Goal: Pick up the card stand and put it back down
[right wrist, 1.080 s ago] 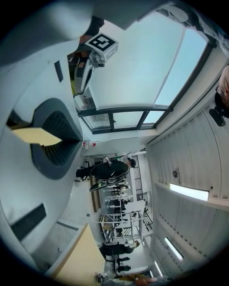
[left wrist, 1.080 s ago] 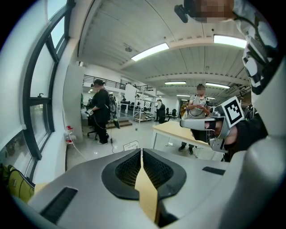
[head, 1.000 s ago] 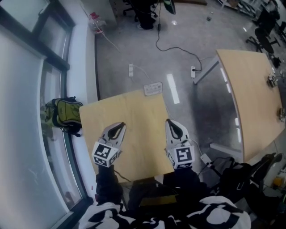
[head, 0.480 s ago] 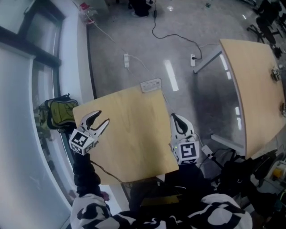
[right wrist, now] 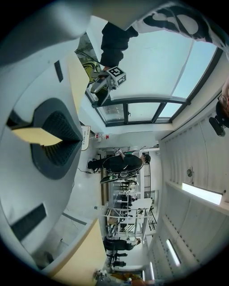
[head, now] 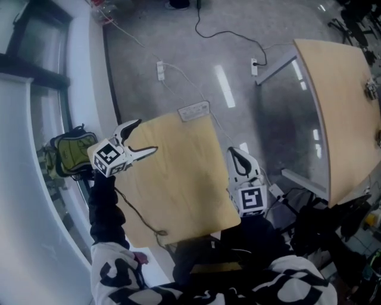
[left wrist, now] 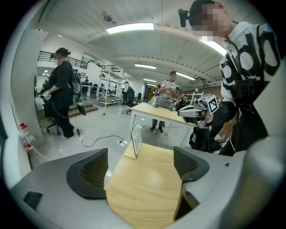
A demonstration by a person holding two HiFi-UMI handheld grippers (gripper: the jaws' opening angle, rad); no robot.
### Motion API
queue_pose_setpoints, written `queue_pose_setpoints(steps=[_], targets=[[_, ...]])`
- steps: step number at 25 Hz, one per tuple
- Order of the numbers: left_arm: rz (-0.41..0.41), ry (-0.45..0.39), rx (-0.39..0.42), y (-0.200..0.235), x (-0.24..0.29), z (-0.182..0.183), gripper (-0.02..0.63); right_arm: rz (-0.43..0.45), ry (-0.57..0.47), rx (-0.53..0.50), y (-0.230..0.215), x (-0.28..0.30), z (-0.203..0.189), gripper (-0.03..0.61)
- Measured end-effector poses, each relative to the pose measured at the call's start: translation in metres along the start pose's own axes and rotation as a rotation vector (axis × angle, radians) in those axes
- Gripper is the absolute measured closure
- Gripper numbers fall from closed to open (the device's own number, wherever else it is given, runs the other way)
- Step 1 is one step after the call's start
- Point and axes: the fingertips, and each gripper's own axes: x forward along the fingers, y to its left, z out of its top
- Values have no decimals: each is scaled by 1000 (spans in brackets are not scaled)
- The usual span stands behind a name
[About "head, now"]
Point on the white power strip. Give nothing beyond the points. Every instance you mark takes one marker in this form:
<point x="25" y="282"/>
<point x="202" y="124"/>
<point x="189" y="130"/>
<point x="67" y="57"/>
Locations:
<point x="254" y="67"/>
<point x="160" y="71"/>

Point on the dark red cloth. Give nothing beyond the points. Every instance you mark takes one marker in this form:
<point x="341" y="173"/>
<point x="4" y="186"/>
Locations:
<point x="140" y="258"/>

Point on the black window frame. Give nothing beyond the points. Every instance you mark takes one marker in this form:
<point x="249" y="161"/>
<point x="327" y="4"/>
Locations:
<point x="35" y="71"/>

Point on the square wooden table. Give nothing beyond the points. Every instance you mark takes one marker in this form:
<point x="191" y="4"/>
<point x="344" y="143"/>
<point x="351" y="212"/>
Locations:
<point x="178" y="184"/>

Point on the person's left forearm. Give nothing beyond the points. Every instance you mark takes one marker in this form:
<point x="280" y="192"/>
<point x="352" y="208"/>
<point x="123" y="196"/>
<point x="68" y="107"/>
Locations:
<point x="105" y="208"/>

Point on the person's black white patterned shirt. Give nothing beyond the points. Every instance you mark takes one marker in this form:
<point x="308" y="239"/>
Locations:
<point x="119" y="286"/>

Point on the person's black trousers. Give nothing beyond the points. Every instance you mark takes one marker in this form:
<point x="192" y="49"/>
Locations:
<point x="208" y="253"/>

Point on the white pad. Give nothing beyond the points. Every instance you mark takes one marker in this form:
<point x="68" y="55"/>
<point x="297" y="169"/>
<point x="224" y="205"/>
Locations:
<point x="193" y="111"/>

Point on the white power adapter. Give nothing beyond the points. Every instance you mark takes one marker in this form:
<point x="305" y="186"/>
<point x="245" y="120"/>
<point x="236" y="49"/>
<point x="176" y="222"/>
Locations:
<point x="276" y="190"/>

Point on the person's right forearm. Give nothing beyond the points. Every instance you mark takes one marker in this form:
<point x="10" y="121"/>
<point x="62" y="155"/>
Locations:
<point x="259" y="232"/>

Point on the black office chair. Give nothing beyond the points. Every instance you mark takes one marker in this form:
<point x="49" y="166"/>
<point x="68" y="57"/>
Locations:
<point x="354" y="29"/>
<point x="327" y="226"/>

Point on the green black backpack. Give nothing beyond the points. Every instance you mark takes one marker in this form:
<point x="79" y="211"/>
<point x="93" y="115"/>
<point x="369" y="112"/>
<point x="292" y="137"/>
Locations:
<point x="71" y="152"/>

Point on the small metal gadget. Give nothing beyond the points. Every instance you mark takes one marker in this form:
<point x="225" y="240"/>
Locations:
<point x="371" y="89"/>
<point x="379" y="137"/>

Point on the curved wooden table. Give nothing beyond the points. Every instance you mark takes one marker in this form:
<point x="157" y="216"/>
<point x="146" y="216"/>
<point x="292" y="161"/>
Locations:
<point x="348" y="119"/>

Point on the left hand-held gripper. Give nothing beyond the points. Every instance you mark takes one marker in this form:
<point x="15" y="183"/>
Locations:
<point x="107" y="155"/>

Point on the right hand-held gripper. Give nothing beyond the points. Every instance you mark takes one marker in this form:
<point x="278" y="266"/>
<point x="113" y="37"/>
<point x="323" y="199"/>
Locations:
<point x="251" y="198"/>

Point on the clear bottle with red cap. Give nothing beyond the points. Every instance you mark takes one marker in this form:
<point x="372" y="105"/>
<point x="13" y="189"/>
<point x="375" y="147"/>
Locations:
<point x="101" y="10"/>

